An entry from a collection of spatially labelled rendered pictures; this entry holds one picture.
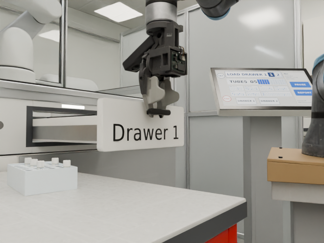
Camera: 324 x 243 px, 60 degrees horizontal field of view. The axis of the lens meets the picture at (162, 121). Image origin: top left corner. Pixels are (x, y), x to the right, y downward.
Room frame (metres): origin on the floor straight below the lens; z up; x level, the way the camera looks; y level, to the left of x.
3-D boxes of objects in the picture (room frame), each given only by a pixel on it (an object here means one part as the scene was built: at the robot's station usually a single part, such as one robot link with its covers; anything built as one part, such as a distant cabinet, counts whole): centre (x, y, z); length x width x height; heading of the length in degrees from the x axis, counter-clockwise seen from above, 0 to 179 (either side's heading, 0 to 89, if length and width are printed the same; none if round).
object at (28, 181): (0.51, 0.22, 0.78); 0.12 x 0.08 x 0.04; 40
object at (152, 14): (0.66, 0.00, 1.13); 0.08 x 0.08 x 0.05
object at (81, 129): (0.81, 0.20, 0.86); 0.40 x 0.26 x 0.06; 51
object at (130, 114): (0.68, 0.04, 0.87); 0.29 x 0.02 x 0.11; 141
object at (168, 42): (0.65, 0.00, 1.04); 0.09 x 0.08 x 0.12; 51
